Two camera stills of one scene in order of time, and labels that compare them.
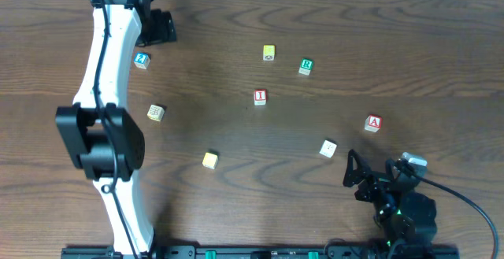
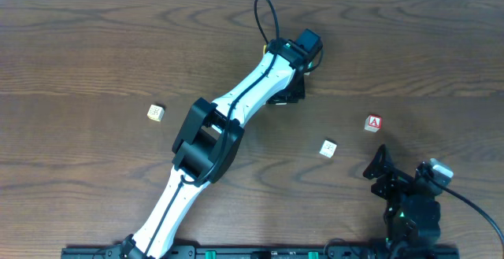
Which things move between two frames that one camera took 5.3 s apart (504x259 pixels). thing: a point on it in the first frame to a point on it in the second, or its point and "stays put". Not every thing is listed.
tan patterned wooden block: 155,112 stays put
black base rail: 341,252 stays put
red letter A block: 372,123 stays put
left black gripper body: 158,27 to 287,94
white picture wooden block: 327,149 stays put
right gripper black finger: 357,171 to 379,165
